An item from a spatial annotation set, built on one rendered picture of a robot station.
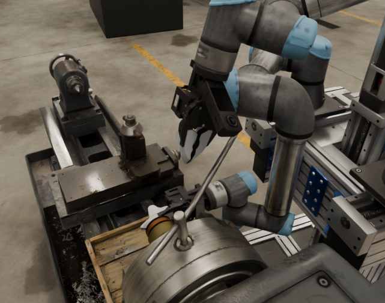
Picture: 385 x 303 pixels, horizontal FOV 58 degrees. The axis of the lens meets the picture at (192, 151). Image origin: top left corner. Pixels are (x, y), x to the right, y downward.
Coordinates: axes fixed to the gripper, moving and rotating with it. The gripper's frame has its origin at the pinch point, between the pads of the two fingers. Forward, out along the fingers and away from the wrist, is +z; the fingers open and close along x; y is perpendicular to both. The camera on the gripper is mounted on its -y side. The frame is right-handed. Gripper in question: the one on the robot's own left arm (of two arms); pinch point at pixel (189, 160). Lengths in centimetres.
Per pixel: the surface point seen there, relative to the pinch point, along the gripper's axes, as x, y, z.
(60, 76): 4, 102, 23
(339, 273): -14.3, -32.5, 3.1
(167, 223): -1.8, 3.0, 21.4
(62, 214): 14, 39, 47
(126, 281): 13.4, -9.5, 22.9
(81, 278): 2, 40, 84
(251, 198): -132, 85, 97
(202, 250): 2.5, -15.6, 10.4
